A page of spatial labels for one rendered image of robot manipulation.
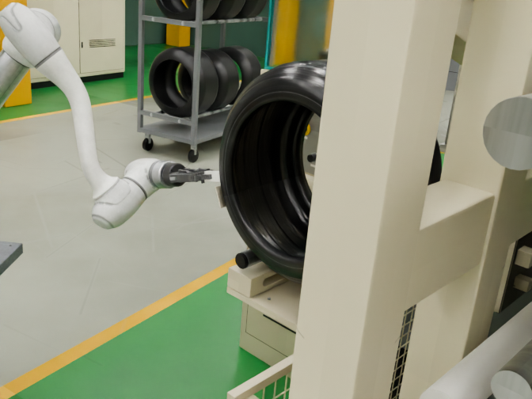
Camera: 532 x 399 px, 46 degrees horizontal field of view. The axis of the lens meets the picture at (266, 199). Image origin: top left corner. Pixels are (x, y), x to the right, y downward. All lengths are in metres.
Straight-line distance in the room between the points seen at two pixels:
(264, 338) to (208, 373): 0.28
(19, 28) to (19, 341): 1.53
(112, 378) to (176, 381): 0.26
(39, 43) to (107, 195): 0.49
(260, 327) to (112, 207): 1.08
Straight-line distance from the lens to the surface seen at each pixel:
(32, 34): 2.01
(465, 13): 1.13
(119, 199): 1.99
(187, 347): 2.95
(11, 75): 2.21
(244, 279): 1.70
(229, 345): 2.97
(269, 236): 1.74
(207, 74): 5.40
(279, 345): 2.76
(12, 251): 2.35
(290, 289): 1.78
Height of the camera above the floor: 1.65
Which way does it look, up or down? 20 degrees down
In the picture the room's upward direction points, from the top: 5 degrees clockwise
